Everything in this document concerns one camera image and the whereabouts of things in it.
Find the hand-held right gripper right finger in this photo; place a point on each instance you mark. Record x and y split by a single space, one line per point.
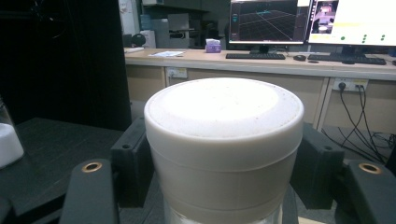
316 168

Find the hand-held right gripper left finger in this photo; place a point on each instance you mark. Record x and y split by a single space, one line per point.
132 161

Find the black low shelf with legs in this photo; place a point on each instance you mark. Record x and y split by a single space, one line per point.
56 155

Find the white cup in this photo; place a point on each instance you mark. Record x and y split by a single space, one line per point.
224 149

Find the glass jar with silver lid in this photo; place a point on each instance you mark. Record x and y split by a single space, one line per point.
8 146

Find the black computer mouse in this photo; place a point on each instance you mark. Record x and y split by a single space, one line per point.
299 58

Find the black keyboard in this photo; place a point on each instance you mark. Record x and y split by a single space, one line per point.
255 56
347 59

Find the white papers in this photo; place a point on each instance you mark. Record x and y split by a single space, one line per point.
167 53

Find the long beige desk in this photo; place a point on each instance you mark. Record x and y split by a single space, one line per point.
249 67

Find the black round device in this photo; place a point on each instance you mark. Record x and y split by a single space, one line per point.
138 39

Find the black curtain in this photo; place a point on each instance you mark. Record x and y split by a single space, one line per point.
62 56

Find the grey machine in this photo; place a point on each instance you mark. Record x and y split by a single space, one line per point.
179 29

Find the purple tissue box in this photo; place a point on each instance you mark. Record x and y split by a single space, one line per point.
213 46

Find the monitor with white screen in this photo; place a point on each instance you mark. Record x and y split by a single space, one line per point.
355 21

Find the monitor with dark grid screen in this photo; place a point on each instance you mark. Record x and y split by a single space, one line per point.
266 21

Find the white wall socket with plugs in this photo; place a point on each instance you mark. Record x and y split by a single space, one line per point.
350 84

